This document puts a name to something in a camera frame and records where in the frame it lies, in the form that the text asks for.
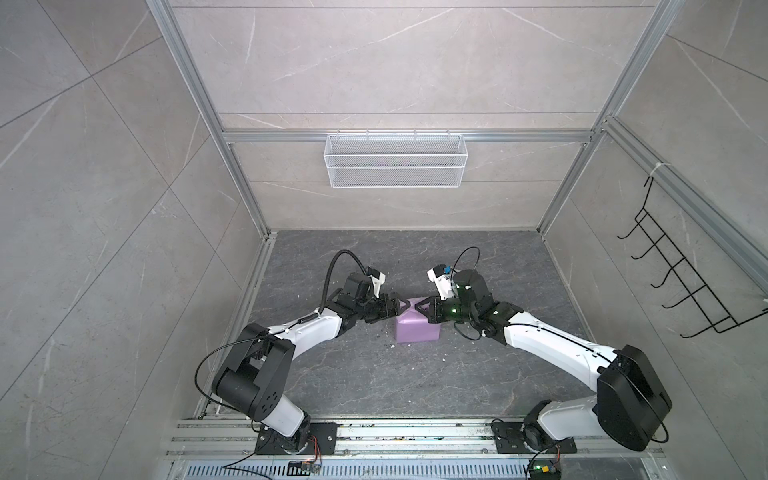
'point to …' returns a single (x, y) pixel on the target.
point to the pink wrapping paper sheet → (414, 326)
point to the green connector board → (545, 469)
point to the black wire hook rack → (713, 312)
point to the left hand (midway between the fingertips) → (402, 302)
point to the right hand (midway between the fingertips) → (415, 304)
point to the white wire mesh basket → (395, 161)
